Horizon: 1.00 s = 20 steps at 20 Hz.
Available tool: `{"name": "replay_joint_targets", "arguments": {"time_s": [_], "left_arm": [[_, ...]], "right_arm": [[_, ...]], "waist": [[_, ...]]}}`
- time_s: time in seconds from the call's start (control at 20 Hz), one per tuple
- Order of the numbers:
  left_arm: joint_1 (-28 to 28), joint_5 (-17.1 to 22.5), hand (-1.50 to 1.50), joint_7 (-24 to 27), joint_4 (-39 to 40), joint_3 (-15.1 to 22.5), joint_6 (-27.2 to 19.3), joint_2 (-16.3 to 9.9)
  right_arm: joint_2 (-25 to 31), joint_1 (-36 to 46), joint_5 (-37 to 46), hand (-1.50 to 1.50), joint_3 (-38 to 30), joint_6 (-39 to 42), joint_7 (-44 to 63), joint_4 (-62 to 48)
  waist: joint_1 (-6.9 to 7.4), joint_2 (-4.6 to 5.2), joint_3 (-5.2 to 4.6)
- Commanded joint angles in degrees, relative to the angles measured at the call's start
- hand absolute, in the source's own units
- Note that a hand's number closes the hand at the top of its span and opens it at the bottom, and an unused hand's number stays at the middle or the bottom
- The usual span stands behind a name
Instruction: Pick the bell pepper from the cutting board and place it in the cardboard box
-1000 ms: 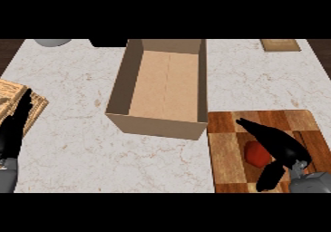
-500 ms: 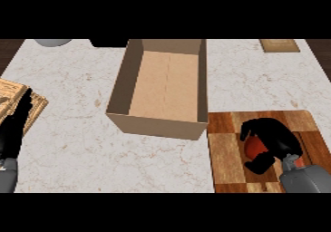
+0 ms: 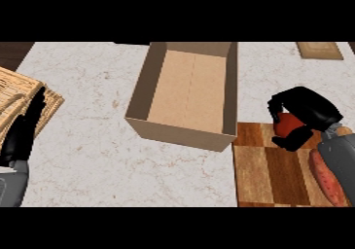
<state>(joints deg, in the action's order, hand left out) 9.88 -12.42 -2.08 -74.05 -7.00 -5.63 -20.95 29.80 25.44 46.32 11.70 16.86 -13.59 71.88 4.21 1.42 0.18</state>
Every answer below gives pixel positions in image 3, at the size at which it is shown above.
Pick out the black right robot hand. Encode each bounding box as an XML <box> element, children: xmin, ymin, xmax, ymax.
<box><xmin>266</xmin><ymin>86</ymin><xmax>344</xmax><ymax>153</ymax></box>

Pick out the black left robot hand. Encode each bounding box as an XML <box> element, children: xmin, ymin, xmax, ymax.
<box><xmin>0</xmin><ymin>86</ymin><xmax>47</xmax><ymax>168</ymax></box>

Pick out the red bell pepper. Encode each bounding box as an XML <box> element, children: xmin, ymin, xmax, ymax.
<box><xmin>273</xmin><ymin>111</ymin><xmax>306</xmax><ymax>138</ymax></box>

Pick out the tan wooden board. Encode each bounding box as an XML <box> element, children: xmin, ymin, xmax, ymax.
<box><xmin>294</xmin><ymin>42</ymin><xmax>344</xmax><ymax>61</ymax></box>

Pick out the checkered wooden cutting board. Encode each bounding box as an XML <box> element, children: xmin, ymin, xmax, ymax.
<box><xmin>231</xmin><ymin>122</ymin><xmax>353</xmax><ymax>208</ymax></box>

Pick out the brown cardboard box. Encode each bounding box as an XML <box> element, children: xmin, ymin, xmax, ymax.
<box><xmin>124</xmin><ymin>42</ymin><xmax>239</xmax><ymax>153</ymax></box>

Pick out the woven wicker basket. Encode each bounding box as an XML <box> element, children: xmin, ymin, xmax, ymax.
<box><xmin>0</xmin><ymin>63</ymin><xmax>66</xmax><ymax>163</ymax></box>

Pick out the reddish sweet potato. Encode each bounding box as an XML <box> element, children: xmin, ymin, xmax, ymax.
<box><xmin>307</xmin><ymin>148</ymin><xmax>349</xmax><ymax>208</ymax></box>

